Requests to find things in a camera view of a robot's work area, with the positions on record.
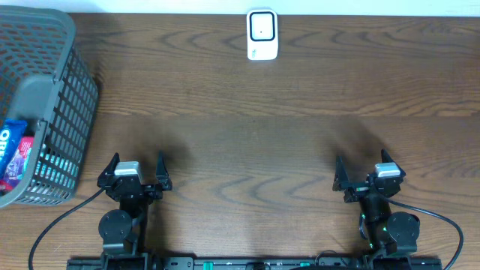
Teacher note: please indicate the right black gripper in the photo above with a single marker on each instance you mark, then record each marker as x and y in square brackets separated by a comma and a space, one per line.
[342, 183]

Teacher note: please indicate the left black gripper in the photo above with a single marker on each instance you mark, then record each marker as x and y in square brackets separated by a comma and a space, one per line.
[151, 188]

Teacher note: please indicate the pink purple liners pack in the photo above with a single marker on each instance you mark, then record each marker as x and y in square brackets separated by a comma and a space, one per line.
[16, 169]

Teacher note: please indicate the blue Oreo cookie pack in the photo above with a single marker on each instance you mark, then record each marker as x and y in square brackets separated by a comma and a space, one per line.
[11, 134]

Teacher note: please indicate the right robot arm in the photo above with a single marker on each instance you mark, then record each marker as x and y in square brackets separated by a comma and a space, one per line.
[392, 235]

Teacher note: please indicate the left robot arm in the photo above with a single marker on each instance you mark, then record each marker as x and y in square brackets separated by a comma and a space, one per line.
[123, 230]

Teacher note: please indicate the white barcode scanner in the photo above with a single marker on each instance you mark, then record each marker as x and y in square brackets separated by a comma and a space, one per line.
[262, 35]

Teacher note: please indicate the grey plastic mesh basket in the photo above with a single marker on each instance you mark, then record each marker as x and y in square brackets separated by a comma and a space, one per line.
[45, 82]

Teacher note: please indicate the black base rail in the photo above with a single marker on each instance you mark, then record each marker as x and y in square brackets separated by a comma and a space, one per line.
[189, 263]

